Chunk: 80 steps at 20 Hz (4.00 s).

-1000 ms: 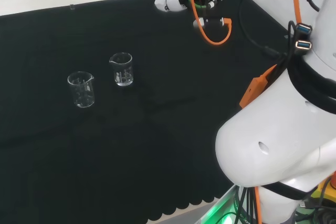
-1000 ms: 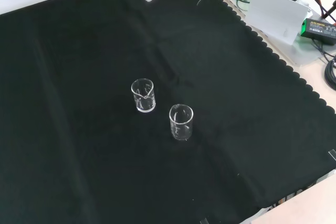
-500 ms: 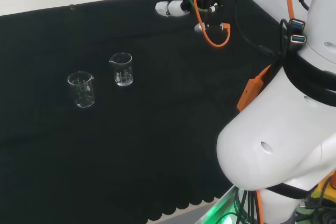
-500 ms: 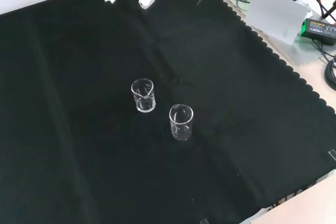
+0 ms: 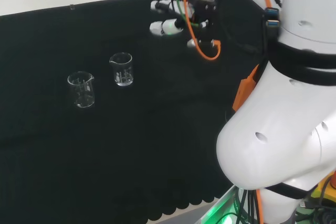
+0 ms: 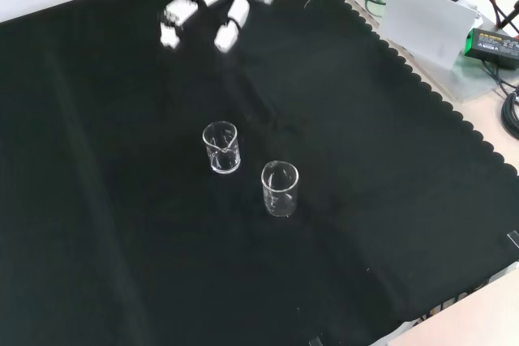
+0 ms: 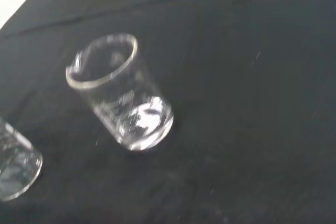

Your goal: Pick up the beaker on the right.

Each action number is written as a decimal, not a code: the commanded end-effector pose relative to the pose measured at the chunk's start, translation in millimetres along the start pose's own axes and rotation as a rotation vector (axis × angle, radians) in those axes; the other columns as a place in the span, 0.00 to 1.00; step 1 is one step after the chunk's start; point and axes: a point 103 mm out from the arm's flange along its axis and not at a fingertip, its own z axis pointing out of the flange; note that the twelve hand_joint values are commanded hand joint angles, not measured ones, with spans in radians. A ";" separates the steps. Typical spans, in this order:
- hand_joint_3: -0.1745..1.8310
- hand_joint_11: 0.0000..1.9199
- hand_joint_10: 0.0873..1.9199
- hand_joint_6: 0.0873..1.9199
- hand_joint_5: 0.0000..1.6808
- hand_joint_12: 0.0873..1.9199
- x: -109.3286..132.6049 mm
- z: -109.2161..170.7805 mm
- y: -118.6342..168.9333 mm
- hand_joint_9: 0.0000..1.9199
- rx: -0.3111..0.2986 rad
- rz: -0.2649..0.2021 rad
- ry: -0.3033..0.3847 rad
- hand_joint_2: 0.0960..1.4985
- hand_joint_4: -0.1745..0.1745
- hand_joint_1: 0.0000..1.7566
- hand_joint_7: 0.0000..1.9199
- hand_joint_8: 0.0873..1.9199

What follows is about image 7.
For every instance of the black cloth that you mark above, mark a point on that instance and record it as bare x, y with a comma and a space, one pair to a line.
236, 103

